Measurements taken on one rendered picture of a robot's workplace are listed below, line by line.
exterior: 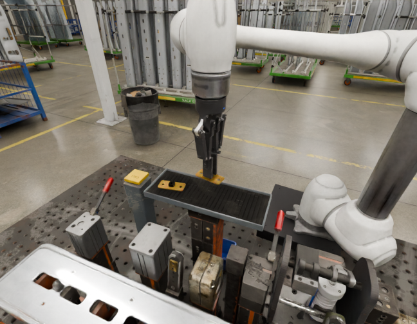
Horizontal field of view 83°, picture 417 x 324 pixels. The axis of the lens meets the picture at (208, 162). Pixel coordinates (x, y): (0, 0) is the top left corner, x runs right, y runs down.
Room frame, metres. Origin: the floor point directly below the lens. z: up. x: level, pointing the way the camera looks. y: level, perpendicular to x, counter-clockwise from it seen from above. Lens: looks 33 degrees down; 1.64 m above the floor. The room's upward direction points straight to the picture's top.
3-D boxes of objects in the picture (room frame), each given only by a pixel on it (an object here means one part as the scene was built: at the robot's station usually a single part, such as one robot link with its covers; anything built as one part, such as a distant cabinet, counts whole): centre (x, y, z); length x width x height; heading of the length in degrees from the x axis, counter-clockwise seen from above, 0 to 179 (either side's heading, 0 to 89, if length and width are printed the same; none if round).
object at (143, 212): (0.65, 0.24, 0.92); 0.08 x 0.08 x 0.44; 68
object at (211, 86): (0.56, -0.01, 1.49); 0.09 x 0.09 x 0.06
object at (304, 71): (6.89, -2.40, 0.88); 1.91 x 1.00 x 1.76; 155
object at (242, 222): (0.55, 0.00, 1.16); 0.37 x 0.14 x 0.02; 68
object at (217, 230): (0.55, 0.00, 0.92); 0.10 x 0.08 x 0.45; 68
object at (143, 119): (3.12, 0.91, 0.36); 0.54 x 0.50 x 0.73; 154
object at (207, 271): (0.36, 0.01, 0.89); 0.13 x 0.11 x 0.38; 158
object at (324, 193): (0.79, -0.51, 0.92); 0.18 x 0.16 x 0.22; 19
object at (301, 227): (0.81, -0.49, 0.79); 0.22 x 0.18 x 0.06; 75
